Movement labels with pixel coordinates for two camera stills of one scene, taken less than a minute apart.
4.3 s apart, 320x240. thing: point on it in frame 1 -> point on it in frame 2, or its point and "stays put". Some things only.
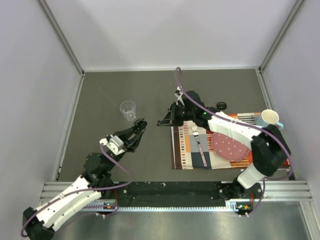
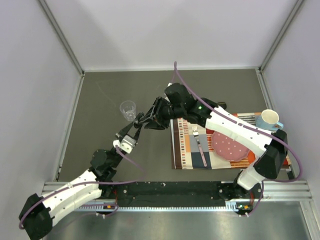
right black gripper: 172,114 -> 160,123
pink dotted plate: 228,148 stays put
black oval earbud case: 221,105 stays put
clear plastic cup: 128,108 stays put
